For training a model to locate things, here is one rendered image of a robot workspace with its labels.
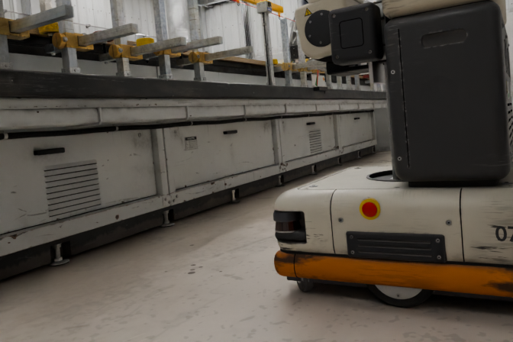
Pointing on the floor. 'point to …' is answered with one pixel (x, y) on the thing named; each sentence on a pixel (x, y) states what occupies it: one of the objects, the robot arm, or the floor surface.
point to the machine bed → (151, 162)
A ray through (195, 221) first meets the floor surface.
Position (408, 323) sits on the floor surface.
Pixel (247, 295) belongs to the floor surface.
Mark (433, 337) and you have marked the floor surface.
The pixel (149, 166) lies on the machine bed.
